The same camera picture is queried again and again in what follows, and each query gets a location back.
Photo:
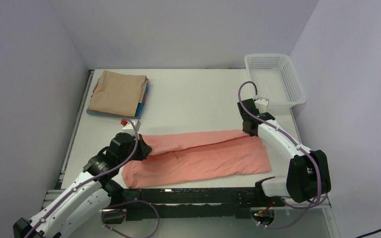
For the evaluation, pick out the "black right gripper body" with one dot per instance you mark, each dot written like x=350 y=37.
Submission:
x=244 y=129

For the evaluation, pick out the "pink t shirt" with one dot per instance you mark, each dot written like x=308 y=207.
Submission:
x=196 y=156

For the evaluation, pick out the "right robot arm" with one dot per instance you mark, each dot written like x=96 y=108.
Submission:
x=307 y=176

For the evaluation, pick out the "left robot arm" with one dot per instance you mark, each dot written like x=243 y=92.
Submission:
x=93 y=186

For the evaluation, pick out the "blue folded t shirt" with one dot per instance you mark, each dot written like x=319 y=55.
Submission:
x=142 y=100

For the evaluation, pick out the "white plastic basket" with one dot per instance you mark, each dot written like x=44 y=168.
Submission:
x=276 y=79

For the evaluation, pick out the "beige folded t shirt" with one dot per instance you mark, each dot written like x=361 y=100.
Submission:
x=118 y=93

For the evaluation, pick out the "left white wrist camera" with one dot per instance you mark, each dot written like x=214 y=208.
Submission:
x=130 y=126

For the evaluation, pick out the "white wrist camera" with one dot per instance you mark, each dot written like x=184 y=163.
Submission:
x=261 y=103
x=130 y=126

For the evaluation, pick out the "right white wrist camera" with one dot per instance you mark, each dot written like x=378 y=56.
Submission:
x=261 y=103

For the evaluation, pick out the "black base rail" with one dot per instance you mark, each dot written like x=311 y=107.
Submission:
x=152 y=203

